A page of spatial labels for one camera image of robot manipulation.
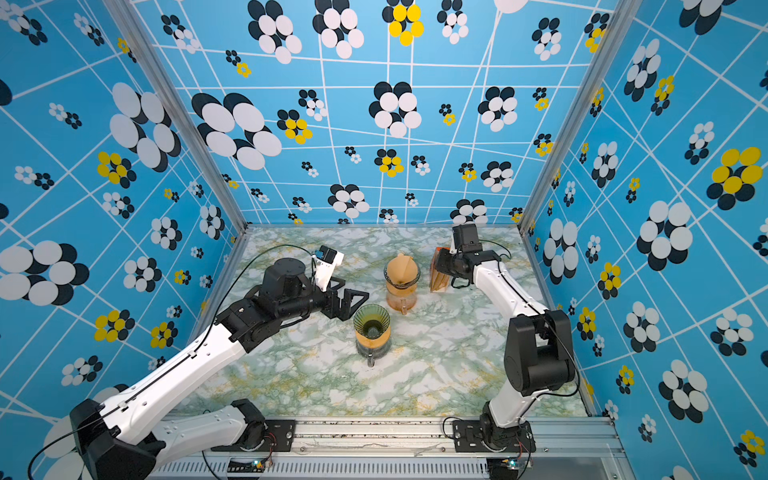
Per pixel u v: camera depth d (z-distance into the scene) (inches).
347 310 24.1
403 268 35.4
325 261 23.9
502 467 27.1
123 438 15.2
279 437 29.0
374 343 31.2
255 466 27.6
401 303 36.0
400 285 35.7
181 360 17.5
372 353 31.3
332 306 23.9
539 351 18.0
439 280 37.9
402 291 35.6
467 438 28.6
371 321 32.7
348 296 24.2
